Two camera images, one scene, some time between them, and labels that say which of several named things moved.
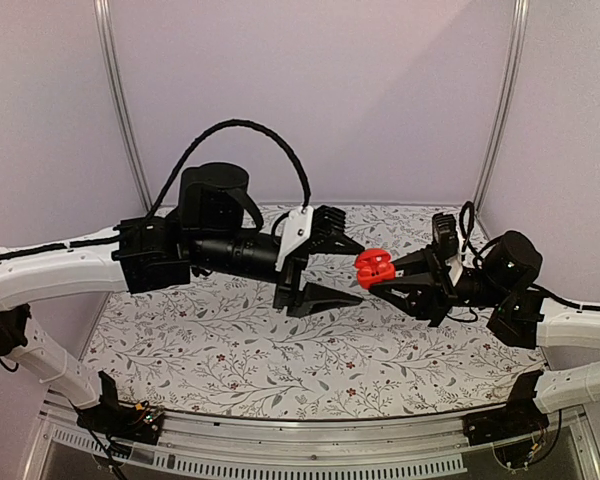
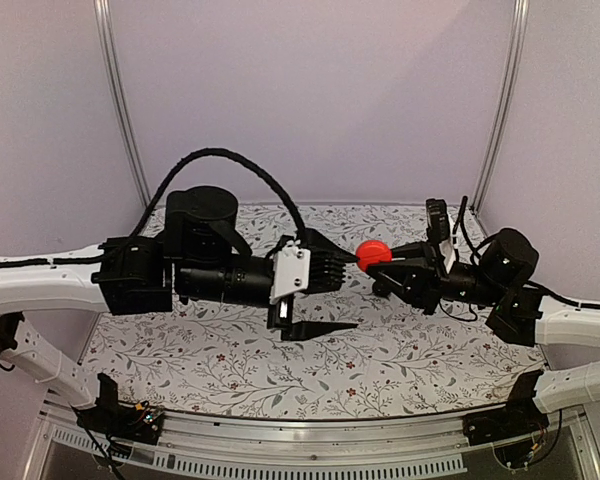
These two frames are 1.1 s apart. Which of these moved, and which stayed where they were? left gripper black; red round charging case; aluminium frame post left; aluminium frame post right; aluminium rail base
Moved: red round charging case; left gripper black
Stayed: aluminium frame post right; aluminium rail base; aluminium frame post left
